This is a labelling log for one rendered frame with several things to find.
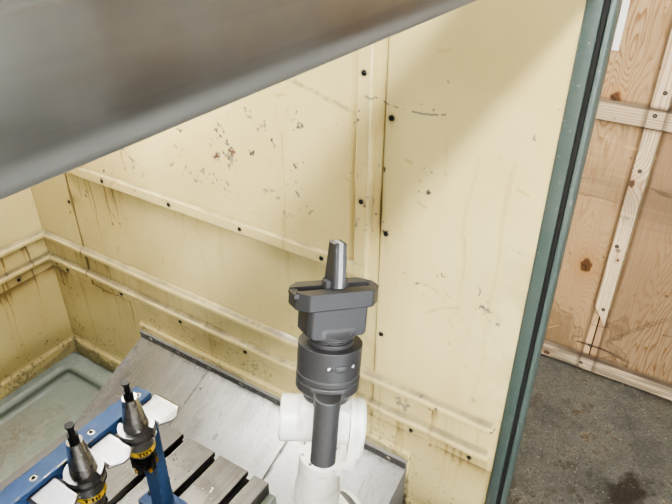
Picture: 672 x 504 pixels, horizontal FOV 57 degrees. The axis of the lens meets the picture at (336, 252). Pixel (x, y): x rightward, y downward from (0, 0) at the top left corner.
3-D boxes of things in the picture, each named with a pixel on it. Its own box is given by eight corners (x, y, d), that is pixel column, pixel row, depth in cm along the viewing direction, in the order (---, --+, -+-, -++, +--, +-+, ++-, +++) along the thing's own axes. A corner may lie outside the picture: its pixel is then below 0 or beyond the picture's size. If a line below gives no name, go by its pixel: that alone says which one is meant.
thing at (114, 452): (138, 451, 106) (138, 448, 105) (114, 473, 102) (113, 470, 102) (111, 434, 109) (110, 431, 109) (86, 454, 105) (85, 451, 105)
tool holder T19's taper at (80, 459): (86, 453, 103) (77, 425, 100) (103, 465, 101) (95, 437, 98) (63, 472, 100) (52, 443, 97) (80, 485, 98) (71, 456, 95)
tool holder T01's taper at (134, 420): (134, 412, 111) (128, 384, 107) (154, 420, 109) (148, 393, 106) (117, 429, 108) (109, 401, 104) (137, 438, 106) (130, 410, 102)
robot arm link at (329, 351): (393, 294, 81) (384, 376, 84) (360, 270, 89) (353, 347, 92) (303, 302, 76) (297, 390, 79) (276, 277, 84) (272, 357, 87)
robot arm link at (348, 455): (366, 387, 89) (357, 444, 97) (303, 384, 88) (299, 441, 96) (367, 425, 83) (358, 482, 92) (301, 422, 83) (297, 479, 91)
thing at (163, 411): (185, 410, 114) (184, 407, 113) (163, 429, 110) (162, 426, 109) (157, 395, 117) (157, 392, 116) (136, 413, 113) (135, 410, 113)
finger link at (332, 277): (343, 244, 79) (339, 290, 81) (333, 238, 82) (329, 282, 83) (332, 245, 78) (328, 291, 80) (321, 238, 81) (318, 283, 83)
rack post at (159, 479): (190, 506, 132) (170, 406, 116) (171, 525, 128) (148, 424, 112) (156, 484, 136) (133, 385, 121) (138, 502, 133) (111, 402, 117)
